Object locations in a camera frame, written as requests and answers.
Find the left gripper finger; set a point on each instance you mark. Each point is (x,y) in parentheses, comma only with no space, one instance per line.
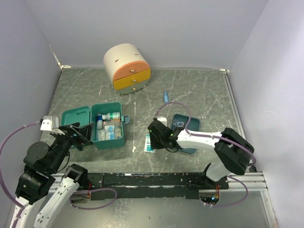
(70,128)
(85,133)

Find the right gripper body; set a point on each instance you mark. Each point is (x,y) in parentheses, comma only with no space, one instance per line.
(156,142)

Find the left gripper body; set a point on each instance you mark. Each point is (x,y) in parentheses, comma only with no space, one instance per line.
(66,140)

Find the elastic bandage roll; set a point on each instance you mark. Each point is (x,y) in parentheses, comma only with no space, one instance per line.
(100,132)

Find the blue white sachet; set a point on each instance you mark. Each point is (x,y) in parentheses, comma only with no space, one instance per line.
(148,146)

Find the small clear measuring cup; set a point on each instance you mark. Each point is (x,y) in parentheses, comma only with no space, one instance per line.
(179,124)

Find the small blue white packets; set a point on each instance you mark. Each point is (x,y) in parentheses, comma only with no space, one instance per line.
(113,130)

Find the teal medicine box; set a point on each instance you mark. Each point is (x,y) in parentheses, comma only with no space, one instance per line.
(86,115)

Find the white plastic bottle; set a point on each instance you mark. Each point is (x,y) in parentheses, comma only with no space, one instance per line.
(111,116)

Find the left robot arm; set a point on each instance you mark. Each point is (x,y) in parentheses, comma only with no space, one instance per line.
(41,163)

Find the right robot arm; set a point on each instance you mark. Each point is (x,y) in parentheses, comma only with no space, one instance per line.
(233,151)

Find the blue plastic vial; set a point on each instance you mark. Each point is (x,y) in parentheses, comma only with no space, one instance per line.
(166,97)

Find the round mini drawer cabinet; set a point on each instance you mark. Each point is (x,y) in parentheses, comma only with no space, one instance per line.
(126,68)

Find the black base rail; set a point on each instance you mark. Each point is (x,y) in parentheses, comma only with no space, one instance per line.
(151,185)

